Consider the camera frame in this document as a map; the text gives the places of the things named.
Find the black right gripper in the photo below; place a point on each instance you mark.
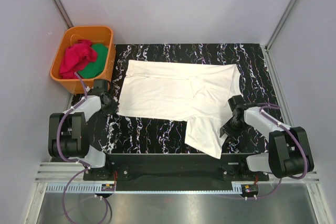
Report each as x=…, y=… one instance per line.
x=226, y=129

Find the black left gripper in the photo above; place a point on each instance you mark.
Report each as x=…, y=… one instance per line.
x=114, y=108

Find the white Coca-Cola t-shirt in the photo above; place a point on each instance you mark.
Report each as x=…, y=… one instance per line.
x=195, y=93

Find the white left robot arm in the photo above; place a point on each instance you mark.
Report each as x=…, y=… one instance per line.
x=68, y=133

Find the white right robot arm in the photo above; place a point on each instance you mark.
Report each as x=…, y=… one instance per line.
x=289, y=153

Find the green t-shirt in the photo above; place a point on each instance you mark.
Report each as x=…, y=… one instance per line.
x=93, y=69

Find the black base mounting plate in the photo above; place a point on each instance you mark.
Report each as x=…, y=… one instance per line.
x=229, y=167

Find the red t-shirt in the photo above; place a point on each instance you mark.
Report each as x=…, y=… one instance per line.
x=76, y=58

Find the black marbled table mat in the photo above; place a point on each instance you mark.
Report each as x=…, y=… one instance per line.
x=117, y=134

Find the right electronics board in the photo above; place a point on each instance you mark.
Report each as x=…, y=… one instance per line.
x=250, y=190

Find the electronics board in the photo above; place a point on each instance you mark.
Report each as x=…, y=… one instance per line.
x=250, y=190
x=108, y=187

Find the left electronics board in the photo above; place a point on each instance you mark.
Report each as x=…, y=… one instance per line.
x=108, y=187

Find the aluminium frame rail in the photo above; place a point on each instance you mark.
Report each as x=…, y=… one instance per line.
x=58, y=172

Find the white slotted cable duct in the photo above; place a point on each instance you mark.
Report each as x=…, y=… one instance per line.
x=228, y=189

